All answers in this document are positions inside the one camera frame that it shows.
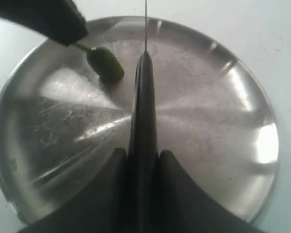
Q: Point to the green chili pepper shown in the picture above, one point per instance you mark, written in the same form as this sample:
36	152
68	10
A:
103	62

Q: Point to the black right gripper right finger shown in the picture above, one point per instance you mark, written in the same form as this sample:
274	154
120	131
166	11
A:
186	208

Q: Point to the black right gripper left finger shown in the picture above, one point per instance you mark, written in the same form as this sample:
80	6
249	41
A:
94	209

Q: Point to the black handled knife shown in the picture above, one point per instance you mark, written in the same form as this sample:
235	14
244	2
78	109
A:
143	149

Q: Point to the round steel plate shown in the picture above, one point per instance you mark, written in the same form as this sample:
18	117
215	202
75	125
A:
59	123

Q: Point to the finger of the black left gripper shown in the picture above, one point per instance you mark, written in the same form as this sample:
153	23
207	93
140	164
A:
59	20

